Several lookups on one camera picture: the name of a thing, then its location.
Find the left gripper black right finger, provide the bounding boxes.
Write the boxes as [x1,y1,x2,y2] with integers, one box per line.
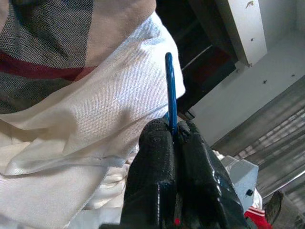
[175,120,248,229]

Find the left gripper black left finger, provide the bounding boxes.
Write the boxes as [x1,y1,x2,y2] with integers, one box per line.
[120,118,178,229]

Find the blue plastic hanger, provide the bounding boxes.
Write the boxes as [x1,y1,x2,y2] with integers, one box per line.
[164,52,178,134]

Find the white printed t-shirt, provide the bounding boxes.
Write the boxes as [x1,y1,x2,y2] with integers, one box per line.
[0,0,186,229]

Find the red shorts white stripes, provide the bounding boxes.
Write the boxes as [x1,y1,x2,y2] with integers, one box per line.
[244,207,272,229]

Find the grey window curtain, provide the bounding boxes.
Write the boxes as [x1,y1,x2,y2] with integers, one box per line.
[209,76,305,198]

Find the black TV stand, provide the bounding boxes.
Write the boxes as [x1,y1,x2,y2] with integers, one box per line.
[154,0,239,117]

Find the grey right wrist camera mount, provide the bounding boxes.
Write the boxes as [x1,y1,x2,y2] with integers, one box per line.
[223,156,259,208]

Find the white wall cabinet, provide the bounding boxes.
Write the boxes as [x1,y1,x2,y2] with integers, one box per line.
[214,0,267,67]

